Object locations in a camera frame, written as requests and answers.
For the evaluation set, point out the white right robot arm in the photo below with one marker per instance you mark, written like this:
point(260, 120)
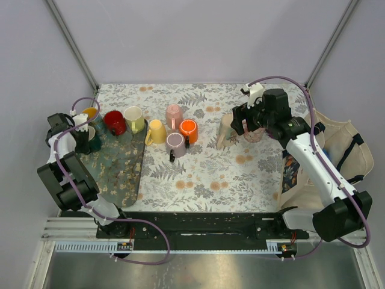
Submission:
point(345, 209)

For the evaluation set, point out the green floral tray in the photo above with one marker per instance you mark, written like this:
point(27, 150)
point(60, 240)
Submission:
point(116, 168)

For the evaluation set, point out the pink floral mug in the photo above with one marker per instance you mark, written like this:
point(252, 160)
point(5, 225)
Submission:
point(254, 136)

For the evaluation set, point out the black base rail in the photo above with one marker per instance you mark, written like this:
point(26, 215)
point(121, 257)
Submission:
point(251, 225)

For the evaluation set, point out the yellow mug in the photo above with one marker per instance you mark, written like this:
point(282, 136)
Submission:
point(156, 134)

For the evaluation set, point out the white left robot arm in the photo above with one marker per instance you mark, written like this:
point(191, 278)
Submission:
point(68, 181)

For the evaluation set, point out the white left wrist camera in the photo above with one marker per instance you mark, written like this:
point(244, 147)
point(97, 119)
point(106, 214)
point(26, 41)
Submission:
point(80, 121)

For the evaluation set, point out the white cable duct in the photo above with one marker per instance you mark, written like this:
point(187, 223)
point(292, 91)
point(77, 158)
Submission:
point(94, 246)

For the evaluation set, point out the cream canvas tote bag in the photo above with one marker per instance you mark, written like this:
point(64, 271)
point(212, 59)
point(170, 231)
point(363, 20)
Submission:
point(348, 153)

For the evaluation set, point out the light pink ribbed mug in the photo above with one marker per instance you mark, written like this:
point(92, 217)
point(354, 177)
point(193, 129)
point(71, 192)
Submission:
point(174, 116)

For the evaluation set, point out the red mug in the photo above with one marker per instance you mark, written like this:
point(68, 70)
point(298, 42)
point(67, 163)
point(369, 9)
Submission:
point(115, 122)

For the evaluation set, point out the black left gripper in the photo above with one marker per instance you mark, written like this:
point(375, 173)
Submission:
point(84, 149)

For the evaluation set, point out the lilac mug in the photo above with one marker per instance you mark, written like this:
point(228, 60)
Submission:
point(176, 147)

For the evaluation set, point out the orange mug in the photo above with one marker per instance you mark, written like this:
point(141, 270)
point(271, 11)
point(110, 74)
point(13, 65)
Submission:
point(189, 129)

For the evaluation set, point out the blue floral mug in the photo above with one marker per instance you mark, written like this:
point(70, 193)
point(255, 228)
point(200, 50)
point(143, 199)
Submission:
point(97, 122)

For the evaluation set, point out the light green faceted mug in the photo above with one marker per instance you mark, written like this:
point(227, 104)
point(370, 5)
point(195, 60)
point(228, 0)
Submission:
point(134, 118)

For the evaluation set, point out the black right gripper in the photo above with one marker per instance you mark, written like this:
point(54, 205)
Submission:
point(241, 112)

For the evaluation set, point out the blue packet inside bag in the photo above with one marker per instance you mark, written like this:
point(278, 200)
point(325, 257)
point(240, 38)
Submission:
point(326, 153)

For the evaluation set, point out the dark teal mug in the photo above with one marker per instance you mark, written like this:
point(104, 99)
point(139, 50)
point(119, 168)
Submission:
point(94, 141)

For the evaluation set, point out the cream floral mug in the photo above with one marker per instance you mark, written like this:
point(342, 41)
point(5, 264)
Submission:
point(227, 136)

